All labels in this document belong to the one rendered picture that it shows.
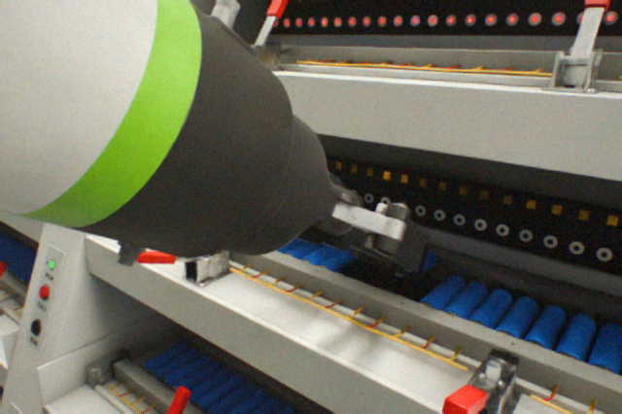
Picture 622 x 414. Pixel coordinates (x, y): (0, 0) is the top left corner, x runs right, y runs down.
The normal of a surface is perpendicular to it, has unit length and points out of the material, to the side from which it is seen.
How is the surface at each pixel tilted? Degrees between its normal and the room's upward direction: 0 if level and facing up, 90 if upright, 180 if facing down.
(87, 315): 90
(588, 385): 111
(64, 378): 90
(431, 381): 21
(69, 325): 90
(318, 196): 89
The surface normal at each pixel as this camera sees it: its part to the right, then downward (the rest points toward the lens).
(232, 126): 0.80, 0.15
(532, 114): -0.62, 0.22
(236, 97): 0.85, -0.10
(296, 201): 0.68, 0.42
